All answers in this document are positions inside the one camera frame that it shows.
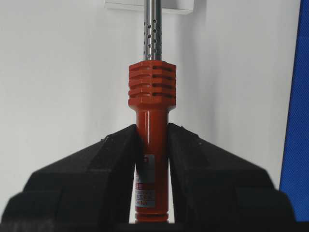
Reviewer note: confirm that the orange handled soldering iron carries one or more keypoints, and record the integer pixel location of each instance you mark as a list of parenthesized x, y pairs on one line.
[(152, 94)]

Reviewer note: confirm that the blue table cloth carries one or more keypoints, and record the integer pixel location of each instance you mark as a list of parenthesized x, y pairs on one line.
[(295, 164)]

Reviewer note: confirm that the small white raised plate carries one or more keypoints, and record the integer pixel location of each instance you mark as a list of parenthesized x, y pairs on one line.
[(179, 7)]

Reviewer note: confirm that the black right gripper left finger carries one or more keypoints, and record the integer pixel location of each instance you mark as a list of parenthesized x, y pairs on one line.
[(88, 191)]

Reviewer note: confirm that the large white base board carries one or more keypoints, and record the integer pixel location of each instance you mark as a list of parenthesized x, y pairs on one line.
[(64, 78)]

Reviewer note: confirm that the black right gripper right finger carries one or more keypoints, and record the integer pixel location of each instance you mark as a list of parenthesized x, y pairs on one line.
[(216, 191)]

